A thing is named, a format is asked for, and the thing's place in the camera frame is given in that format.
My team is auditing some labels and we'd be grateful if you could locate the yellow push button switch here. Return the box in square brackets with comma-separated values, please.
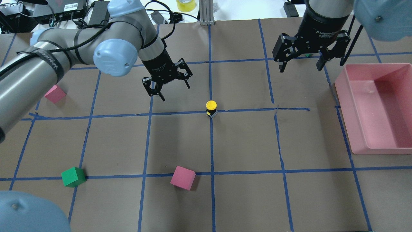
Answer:
[206, 100, 218, 119]

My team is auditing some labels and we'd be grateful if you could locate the black power adapter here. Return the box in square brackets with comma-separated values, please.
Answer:
[283, 0, 299, 18]

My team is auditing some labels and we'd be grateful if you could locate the pink cube far left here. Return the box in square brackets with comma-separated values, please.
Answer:
[44, 85, 66, 104]

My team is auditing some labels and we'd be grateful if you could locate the green cube near base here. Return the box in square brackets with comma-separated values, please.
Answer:
[61, 167, 86, 188]

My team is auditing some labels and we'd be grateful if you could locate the pink cube centre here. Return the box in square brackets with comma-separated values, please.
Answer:
[170, 166, 196, 191]

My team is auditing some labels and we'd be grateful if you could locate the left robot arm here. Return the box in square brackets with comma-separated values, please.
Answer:
[0, 0, 192, 141]

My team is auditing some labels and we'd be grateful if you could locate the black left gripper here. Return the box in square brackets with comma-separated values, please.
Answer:
[142, 58, 193, 102]

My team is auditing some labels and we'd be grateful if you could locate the pink plastic bin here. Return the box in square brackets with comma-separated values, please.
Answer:
[334, 63, 412, 155]

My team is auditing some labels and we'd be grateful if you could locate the aluminium frame post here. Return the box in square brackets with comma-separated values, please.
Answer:
[199, 0, 215, 25]

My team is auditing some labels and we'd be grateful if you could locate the pink cube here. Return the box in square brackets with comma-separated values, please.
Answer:
[44, 85, 66, 104]
[170, 166, 196, 191]

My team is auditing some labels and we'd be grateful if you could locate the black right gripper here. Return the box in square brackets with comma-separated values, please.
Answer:
[272, 30, 351, 73]

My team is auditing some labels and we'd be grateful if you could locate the yellow tape roll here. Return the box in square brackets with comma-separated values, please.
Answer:
[176, 0, 197, 12]

